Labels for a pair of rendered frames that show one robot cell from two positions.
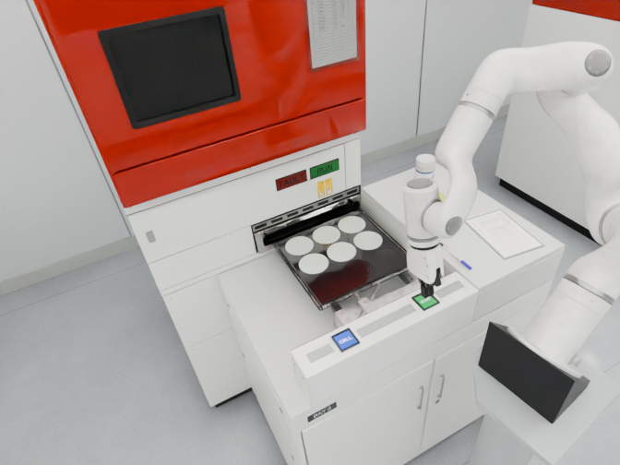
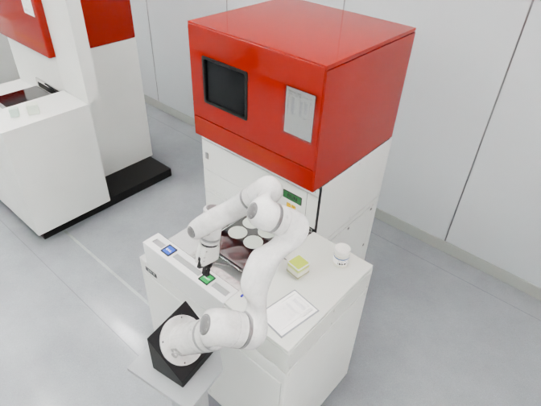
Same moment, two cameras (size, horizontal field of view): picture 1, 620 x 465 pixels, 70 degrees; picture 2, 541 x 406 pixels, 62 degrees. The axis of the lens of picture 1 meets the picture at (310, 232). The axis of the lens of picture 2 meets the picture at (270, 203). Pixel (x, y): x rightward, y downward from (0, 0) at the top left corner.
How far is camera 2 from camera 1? 1.75 m
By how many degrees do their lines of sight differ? 48
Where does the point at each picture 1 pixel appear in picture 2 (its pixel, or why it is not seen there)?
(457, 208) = (193, 225)
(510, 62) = (260, 184)
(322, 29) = (291, 113)
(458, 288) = (223, 293)
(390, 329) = (180, 267)
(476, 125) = (234, 201)
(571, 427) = (152, 378)
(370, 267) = (243, 258)
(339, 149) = (303, 193)
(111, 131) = (197, 97)
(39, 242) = not seen: hidden behind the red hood
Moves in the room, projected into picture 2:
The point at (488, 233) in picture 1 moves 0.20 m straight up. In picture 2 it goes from (283, 304) to (286, 270)
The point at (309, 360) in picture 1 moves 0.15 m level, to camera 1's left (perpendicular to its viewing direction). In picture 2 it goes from (154, 241) to (146, 222)
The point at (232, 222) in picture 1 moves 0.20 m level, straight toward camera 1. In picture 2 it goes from (240, 182) to (208, 194)
